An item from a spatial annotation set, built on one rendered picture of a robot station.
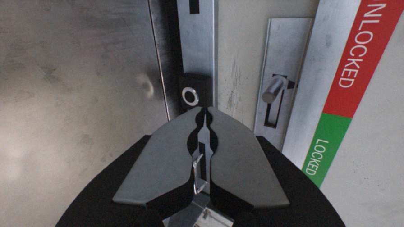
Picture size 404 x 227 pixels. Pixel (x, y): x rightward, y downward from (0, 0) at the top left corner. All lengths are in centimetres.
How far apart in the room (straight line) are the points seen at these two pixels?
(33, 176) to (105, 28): 17
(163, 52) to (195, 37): 6
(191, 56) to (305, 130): 19
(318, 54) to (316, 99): 5
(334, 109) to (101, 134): 29
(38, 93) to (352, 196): 39
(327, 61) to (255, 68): 9
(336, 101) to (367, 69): 4
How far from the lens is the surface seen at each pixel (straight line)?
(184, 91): 28
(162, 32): 29
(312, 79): 21
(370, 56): 24
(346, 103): 26
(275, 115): 28
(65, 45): 22
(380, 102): 26
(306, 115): 22
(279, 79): 24
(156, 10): 29
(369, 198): 34
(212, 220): 48
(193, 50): 28
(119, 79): 24
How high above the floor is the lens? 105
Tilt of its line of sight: 29 degrees down
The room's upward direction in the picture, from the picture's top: 106 degrees clockwise
